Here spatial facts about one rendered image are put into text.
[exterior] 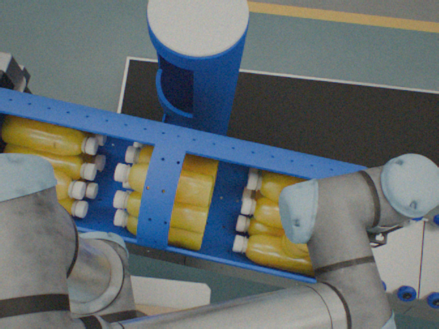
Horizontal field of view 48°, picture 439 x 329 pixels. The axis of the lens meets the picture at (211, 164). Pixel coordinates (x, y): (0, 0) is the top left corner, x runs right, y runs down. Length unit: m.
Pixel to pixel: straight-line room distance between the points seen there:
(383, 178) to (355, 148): 1.65
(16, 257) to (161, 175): 0.61
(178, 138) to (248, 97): 1.25
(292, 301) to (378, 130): 1.86
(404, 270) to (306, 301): 0.85
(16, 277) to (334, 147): 1.95
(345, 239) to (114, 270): 0.36
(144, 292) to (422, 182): 0.62
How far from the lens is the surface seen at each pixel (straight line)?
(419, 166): 0.64
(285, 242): 1.08
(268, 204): 1.13
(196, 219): 1.06
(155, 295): 1.04
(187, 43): 1.34
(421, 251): 1.41
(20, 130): 1.17
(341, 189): 0.62
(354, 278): 0.60
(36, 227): 0.43
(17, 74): 1.67
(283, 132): 2.22
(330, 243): 0.60
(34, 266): 0.42
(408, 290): 1.32
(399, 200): 0.62
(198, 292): 1.04
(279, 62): 2.55
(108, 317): 0.82
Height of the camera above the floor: 2.18
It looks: 72 degrees down
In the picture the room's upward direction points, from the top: 8 degrees clockwise
